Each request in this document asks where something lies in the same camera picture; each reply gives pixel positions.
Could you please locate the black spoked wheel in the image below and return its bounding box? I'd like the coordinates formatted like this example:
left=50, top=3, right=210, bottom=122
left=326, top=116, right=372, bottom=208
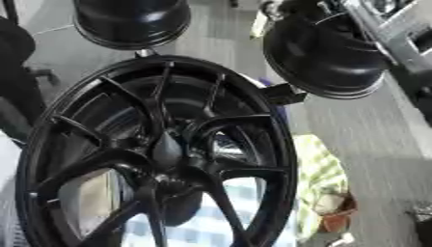
left=14, top=55, right=301, bottom=247

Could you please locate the black chair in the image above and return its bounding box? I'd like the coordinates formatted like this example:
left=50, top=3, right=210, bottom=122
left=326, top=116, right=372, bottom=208
left=0, top=0, right=61, bottom=147

